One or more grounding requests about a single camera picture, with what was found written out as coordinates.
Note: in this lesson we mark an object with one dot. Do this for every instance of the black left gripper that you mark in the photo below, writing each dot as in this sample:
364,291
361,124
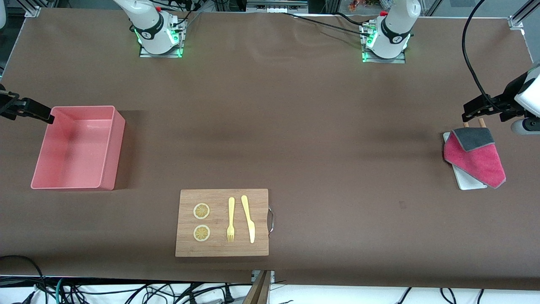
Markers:
507,100

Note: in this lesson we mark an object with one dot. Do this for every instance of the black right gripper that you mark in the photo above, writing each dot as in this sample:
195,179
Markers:
12,106

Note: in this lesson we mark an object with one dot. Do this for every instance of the pink and grey cloth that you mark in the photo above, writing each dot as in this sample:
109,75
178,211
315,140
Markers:
476,160

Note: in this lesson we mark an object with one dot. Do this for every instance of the pink plastic bin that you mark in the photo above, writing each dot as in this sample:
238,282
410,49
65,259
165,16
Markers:
63,169

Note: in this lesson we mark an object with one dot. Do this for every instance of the white rectangular tray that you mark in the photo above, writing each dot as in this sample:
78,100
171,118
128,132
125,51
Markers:
466,182

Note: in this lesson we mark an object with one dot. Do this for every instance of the lemon slice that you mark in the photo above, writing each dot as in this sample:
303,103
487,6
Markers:
201,233
201,211

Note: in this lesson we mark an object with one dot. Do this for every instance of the yellow plastic fork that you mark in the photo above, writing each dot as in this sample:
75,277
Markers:
231,211

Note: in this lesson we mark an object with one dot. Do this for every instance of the wooden cutting board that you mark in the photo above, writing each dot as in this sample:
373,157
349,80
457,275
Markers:
219,249

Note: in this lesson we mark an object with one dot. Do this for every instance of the grey metal device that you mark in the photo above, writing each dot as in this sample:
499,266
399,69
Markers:
274,6

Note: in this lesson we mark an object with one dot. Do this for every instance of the yellow plastic knife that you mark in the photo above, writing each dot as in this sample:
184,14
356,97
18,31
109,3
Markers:
249,219

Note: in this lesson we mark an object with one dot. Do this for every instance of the black power plug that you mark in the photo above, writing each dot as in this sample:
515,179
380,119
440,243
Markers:
228,297

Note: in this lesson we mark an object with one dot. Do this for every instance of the brown wooden beam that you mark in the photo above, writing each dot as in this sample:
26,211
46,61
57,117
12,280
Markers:
259,291

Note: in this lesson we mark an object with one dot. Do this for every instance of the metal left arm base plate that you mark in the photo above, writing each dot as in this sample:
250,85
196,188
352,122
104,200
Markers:
384,61

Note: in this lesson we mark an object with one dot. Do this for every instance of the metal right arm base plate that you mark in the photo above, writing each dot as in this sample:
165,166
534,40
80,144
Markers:
160,55

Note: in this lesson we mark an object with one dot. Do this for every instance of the small metal bracket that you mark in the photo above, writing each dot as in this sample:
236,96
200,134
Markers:
272,276

